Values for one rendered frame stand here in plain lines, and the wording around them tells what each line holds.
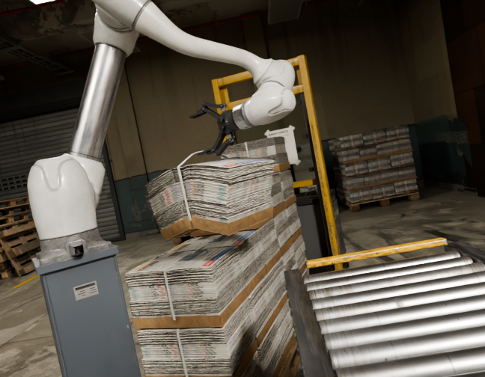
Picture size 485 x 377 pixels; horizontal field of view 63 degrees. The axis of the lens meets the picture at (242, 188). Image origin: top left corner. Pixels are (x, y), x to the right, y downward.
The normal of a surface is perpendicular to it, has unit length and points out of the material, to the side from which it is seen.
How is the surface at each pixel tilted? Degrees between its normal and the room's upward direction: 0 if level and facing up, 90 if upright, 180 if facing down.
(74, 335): 90
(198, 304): 90
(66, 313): 90
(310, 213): 90
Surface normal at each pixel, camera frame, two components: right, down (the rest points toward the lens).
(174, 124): -0.05, 0.07
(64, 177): 0.48, -0.30
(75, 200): 0.75, -0.13
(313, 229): -0.34, 0.12
